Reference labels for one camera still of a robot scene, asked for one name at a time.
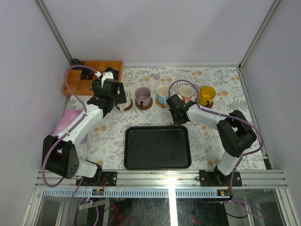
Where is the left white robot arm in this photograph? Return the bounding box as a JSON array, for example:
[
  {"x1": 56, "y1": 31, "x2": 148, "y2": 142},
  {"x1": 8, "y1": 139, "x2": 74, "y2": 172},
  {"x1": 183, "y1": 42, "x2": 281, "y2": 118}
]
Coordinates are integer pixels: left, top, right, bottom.
[{"x1": 42, "y1": 79, "x2": 127, "y2": 187}]

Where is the dark brown wooden coaster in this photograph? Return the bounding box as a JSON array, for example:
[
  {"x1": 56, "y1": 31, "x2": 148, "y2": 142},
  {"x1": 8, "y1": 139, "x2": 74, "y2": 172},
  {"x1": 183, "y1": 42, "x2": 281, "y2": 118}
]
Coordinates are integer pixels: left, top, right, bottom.
[{"x1": 116, "y1": 99, "x2": 133, "y2": 112}]

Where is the woven rattan coaster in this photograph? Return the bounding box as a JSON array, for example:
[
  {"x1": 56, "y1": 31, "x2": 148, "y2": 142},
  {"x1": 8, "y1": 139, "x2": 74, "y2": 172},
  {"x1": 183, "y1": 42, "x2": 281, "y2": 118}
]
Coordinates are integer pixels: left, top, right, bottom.
[{"x1": 156, "y1": 97, "x2": 169, "y2": 108}]

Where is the orange wooden divided box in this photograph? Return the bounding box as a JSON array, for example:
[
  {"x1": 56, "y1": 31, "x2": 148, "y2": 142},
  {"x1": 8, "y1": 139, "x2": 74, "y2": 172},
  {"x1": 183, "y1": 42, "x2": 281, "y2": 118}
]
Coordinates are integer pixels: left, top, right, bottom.
[{"x1": 67, "y1": 60, "x2": 123, "y2": 96}]

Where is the reddish brown wooden coaster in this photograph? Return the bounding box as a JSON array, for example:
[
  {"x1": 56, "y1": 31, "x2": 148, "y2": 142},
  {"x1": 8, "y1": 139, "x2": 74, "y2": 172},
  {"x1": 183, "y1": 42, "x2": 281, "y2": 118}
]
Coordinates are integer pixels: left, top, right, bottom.
[{"x1": 199, "y1": 100, "x2": 214, "y2": 108}]

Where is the floral tablecloth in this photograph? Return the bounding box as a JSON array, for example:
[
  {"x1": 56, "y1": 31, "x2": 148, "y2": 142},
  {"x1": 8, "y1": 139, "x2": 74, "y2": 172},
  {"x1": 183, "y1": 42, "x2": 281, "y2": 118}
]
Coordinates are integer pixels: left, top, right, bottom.
[{"x1": 77, "y1": 67, "x2": 253, "y2": 170}]

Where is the purple glass mug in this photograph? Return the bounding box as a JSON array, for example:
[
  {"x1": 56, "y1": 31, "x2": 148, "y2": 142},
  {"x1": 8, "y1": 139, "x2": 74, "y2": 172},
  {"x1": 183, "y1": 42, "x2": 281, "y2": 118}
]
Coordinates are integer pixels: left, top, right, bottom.
[{"x1": 135, "y1": 87, "x2": 151, "y2": 107}]

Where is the black serving tray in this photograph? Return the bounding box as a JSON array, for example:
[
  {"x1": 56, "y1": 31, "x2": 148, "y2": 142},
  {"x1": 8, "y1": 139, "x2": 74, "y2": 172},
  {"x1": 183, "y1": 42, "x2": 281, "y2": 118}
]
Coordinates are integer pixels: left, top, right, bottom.
[{"x1": 124, "y1": 125, "x2": 192, "y2": 170}]

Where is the pink ceramic mug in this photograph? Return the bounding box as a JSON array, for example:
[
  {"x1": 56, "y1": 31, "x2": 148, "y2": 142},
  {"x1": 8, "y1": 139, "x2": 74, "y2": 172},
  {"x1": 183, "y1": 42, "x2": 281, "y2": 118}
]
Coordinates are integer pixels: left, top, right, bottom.
[{"x1": 179, "y1": 85, "x2": 193, "y2": 103}]

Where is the pink printed cloth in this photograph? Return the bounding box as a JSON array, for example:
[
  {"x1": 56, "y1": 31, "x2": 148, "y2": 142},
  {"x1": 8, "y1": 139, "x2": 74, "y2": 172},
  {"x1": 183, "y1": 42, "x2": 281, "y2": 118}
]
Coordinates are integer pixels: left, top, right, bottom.
[{"x1": 52, "y1": 109, "x2": 83, "y2": 136}]

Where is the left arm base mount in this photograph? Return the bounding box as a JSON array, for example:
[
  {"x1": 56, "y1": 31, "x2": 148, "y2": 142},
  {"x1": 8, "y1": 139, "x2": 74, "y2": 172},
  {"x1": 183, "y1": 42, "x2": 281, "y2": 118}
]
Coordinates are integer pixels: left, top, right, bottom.
[{"x1": 81, "y1": 171, "x2": 118, "y2": 187}]

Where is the light blue mug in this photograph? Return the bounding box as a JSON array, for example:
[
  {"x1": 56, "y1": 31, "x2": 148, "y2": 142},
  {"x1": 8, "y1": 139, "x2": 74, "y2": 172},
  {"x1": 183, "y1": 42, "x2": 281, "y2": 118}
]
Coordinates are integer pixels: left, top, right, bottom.
[{"x1": 157, "y1": 84, "x2": 170, "y2": 106}]

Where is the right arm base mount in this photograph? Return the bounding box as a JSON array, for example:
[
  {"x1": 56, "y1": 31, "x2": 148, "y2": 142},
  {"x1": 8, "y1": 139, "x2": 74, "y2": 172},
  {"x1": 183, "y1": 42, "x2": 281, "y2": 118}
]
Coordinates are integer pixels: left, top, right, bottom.
[{"x1": 195, "y1": 167, "x2": 242, "y2": 187}]

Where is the yellow glass mug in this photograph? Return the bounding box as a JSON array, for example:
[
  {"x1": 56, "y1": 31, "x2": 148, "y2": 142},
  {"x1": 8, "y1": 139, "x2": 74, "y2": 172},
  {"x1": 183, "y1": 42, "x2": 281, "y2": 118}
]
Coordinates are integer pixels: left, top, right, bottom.
[{"x1": 199, "y1": 86, "x2": 216, "y2": 101}]

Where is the green black rolled item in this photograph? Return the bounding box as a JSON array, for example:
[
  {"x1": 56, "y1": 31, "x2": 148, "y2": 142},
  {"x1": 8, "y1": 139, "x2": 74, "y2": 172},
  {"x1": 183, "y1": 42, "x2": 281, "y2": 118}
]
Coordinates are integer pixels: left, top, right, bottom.
[{"x1": 91, "y1": 78, "x2": 102, "y2": 92}]

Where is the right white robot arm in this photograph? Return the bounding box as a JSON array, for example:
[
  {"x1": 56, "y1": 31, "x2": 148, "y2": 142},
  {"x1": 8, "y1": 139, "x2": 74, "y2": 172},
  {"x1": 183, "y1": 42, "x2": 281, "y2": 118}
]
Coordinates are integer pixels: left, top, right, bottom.
[{"x1": 166, "y1": 94, "x2": 257, "y2": 186}]

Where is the light brown wooden coaster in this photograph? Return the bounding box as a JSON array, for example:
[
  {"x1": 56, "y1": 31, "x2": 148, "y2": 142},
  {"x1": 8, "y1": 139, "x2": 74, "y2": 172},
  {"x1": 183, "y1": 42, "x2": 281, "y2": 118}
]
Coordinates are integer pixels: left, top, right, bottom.
[{"x1": 135, "y1": 98, "x2": 153, "y2": 110}]

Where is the cream speckled mug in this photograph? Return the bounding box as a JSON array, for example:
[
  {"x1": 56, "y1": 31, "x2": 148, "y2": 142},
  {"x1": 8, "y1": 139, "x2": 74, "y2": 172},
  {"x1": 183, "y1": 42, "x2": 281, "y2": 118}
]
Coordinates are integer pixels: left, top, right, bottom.
[{"x1": 117, "y1": 90, "x2": 133, "y2": 112}]

